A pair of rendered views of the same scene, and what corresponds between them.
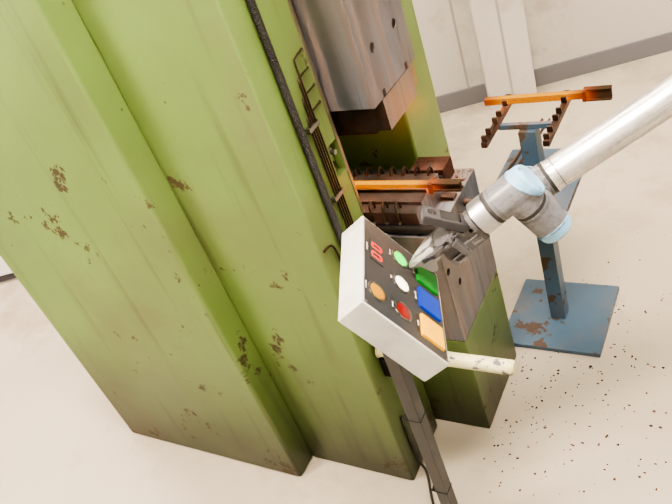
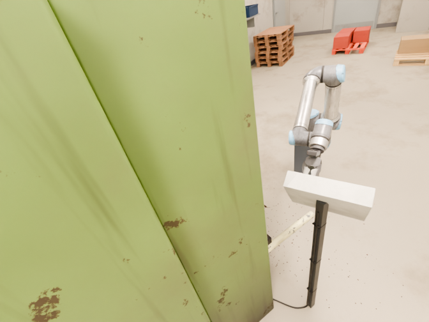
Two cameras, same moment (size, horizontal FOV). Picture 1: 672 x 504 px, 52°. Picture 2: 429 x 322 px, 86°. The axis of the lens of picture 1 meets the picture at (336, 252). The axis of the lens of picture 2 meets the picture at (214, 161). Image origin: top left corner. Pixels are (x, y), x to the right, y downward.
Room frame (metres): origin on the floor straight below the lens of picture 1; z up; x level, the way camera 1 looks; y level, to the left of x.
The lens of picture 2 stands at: (1.44, 0.76, 1.91)
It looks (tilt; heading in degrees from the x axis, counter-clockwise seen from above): 35 degrees down; 296
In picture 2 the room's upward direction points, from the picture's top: 13 degrees counter-clockwise
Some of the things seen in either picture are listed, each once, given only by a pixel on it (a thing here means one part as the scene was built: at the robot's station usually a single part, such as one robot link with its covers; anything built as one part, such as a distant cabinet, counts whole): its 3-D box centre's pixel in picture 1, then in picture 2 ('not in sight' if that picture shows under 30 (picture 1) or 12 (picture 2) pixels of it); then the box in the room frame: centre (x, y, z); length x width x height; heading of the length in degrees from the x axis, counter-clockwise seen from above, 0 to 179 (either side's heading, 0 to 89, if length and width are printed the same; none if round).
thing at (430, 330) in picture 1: (431, 332); not in sight; (1.21, -0.14, 1.01); 0.07 x 0.05 x 0.07; 166
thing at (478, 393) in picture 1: (425, 340); not in sight; (2.00, -0.20, 0.23); 0.56 x 0.38 x 0.47; 51
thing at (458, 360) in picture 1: (443, 358); (288, 232); (1.50, -0.18, 0.62); 0.44 x 0.05 x 0.05; 51
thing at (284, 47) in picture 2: not in sight; (274, 46); (2.25, -6.54, 0.40); 1.14 x 0.80 x 0.81; 76
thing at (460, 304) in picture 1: (395, 251); not in sight; (2.00, -0.20, 0.69); 0.56 x 0.38 x 0.45; 51
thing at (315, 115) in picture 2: not in sight; (310, 120); (1.37, -1.35, 0.79); 0.17 x 0.15 x 0.18; 171
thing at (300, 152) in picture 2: not in sight; (307, 160); (1.37, -1.35, 0.30); 0.22 x 0.22 x 0.60; 76
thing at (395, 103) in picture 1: (338, 102); not in sight; (1.96, -0.17, 1.32); 0.42 x 0.20 x 0.10; 51
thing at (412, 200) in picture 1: (371, 199); not in sight; (1.96, -0.17, 0.96); 0.42 x 0.20 x 0.09; 51
